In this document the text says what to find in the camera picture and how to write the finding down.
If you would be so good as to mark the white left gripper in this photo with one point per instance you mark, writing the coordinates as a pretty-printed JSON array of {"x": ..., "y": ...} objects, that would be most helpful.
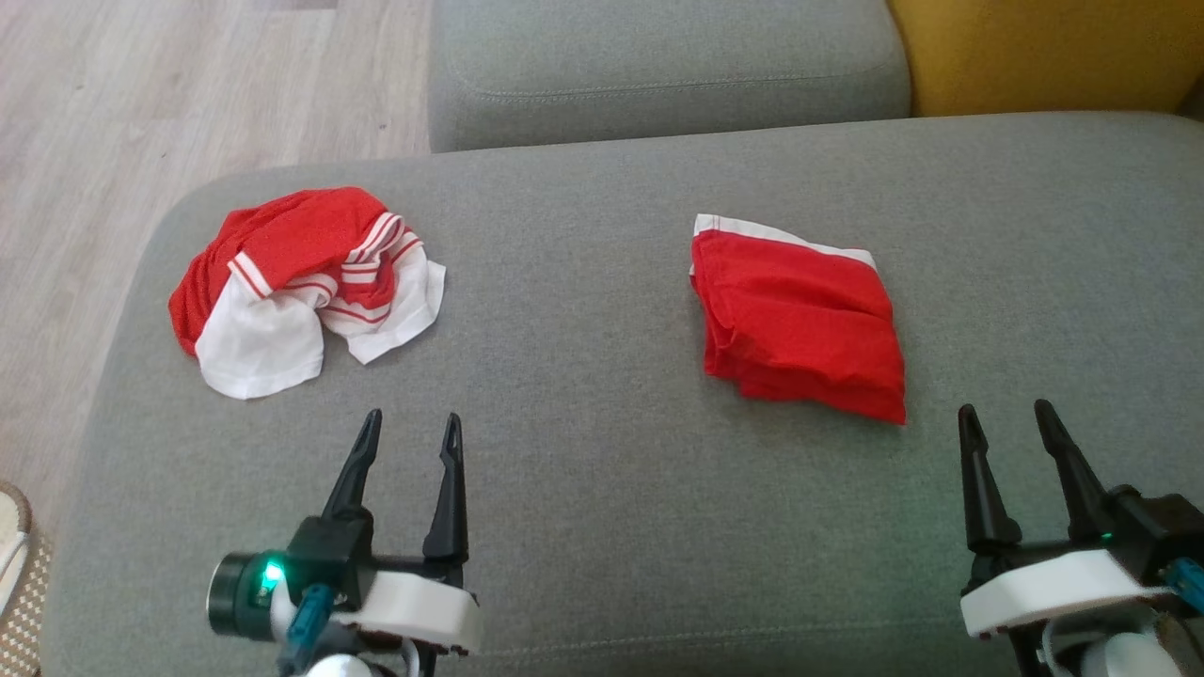
[{"x": 419, "y": 611}]

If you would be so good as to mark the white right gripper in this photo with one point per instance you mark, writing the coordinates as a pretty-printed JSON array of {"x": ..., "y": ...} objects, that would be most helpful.
[{"x": 1044, "y": 583}]

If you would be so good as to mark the red t-shirt with white sleeves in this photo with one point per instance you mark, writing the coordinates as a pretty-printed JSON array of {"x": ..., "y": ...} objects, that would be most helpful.
[{"x": 292, "y": 244}]

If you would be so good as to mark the red shorts with white trim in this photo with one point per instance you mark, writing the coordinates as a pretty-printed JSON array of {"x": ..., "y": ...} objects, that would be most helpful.
[{"x": 800, "y": 320}]

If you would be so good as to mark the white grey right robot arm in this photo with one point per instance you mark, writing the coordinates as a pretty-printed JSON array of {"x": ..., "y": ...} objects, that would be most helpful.
[{"x": 1129, "y": 658}]

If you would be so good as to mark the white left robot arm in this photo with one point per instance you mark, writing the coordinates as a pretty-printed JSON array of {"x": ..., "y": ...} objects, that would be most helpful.
[{"x": 339, "y": 668}]

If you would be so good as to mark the grey sofa seat cushion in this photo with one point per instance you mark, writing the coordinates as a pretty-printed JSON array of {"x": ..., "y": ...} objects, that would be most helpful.
[{"x": 611, "y": 451}]

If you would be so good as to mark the beige brown-edged slipper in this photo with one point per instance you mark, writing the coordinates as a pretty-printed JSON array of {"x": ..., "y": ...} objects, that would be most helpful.
[{"x": 11, "y": 536}]

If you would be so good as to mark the beige woven rug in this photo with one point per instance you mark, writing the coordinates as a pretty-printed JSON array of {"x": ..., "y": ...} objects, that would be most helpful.
[{"x": 23, "y": 630}]

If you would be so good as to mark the yellow cushion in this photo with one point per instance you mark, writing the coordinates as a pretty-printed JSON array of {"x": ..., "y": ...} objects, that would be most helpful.
[{"x": 1053, "y": 52}]

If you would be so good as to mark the grey sofa back cushion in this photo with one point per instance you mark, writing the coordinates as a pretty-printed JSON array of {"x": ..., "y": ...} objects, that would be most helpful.
[{"x": 658, "y": 66}]

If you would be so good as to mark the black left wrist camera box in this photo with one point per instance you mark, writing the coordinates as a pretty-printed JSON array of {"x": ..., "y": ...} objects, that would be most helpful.
[{"x": 329, "y": 555}]

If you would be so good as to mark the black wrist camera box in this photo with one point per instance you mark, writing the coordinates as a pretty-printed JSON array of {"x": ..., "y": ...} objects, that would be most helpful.
[
  {"x": 329, "y": 555},
  {"x": 1157, "y": 527}
]

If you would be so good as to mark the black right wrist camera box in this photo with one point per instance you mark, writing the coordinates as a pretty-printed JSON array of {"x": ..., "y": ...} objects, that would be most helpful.
[{"x": 1157, "y": 527}]

